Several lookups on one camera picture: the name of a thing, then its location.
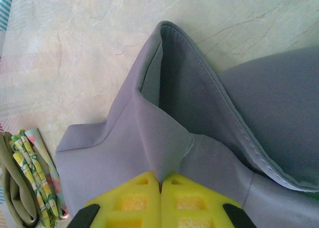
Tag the lemon print skirt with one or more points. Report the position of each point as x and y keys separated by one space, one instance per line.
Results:
x=30 y=163

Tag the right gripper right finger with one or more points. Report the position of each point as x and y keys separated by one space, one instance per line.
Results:
x=192 y=205

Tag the lavender grey skirt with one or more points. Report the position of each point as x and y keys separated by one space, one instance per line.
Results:
x=187 y=93

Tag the olive khaki skirt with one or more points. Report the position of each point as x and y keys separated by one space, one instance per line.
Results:
x=15 y=188

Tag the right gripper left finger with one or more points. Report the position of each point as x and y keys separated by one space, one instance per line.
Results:
x=132 y=205

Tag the pastel floral skirt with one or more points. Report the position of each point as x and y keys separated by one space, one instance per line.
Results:
x=53 y=178

